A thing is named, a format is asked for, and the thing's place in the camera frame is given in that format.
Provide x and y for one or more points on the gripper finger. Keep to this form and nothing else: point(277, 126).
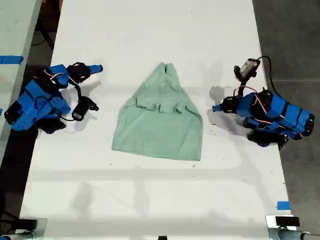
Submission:
point(218, 107)
point(95, 68)

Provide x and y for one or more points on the pale green T-shirt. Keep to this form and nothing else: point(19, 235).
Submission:
point(157, 130)

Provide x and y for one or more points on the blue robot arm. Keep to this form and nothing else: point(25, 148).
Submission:
point(32, 100)
point(287, 115)

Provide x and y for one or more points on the long blue tape strip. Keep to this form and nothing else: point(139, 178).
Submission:
point(10, 59)

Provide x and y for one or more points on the short blue tape strip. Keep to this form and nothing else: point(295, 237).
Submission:
point(283, 205)

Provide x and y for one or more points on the metal clamp plate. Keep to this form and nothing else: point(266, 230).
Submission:
point(270, 221)
point(41, 228)

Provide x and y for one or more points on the small black box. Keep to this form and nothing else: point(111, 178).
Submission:
point(287, 221)
point(28, 224)

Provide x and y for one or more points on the grey metal tube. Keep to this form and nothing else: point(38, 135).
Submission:
point(292, 235)
point(15, 236)

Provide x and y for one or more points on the gripper's black camera stalk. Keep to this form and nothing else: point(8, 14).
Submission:
point(79, 93)
point(240, 86)

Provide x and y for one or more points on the gripper's black camera box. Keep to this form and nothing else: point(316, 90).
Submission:
point(246, 66)
point(81, 111)

